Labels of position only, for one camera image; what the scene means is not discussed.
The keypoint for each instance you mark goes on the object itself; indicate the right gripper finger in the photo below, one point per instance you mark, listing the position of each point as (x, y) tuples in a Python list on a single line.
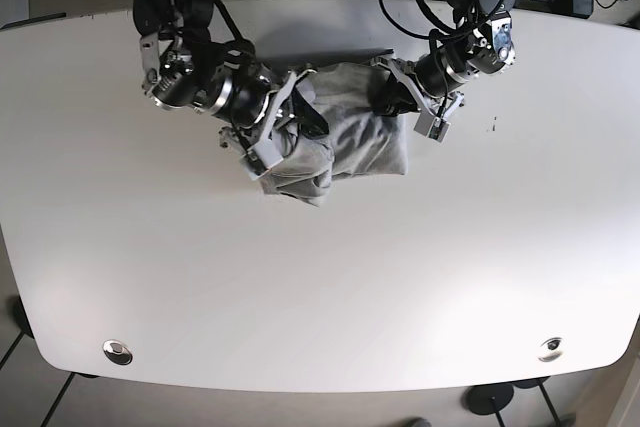
[(311, 123)]

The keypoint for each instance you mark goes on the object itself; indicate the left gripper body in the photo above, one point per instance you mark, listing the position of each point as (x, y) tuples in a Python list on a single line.
[(432, 82)]

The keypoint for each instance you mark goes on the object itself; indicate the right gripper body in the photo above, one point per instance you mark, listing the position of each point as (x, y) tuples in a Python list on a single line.
[(256, 105)]

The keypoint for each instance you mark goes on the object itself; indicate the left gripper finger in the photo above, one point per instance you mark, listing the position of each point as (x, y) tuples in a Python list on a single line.
[(393, 99)]

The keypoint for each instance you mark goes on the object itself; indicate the grey printed T-shirt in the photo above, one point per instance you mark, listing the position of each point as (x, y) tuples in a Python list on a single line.
[(359, 143)]

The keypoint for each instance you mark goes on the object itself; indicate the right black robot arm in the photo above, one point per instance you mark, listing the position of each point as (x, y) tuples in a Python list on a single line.
[(195, 56)]

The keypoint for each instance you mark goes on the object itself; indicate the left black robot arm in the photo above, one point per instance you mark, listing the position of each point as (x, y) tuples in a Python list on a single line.
[(479, 41)]

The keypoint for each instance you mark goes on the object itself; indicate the left silver table grommet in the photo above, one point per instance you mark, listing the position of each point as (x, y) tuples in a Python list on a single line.
[(117, 352)]

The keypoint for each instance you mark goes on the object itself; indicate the silver table grommet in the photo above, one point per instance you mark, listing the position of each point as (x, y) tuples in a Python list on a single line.
[(117, 352), (551, 350)]

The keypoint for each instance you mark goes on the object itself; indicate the right silver table grommet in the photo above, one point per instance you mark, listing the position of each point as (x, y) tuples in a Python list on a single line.
[(551, 350)]

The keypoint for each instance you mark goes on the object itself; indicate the black table leg left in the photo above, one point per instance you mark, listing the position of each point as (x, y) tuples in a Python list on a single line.
[(19, 317)]

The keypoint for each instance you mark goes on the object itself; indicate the black round stand base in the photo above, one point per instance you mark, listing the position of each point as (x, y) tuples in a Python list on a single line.
[(488, 399)]

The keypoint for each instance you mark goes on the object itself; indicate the grey shoe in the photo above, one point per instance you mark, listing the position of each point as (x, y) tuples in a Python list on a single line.
[(417, 422)]

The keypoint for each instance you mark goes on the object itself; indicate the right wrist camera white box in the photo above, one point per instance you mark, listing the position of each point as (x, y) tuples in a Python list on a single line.
[(260, 158)]

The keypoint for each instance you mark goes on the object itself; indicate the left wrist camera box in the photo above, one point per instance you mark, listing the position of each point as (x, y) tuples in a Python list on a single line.
[(432, 127)]

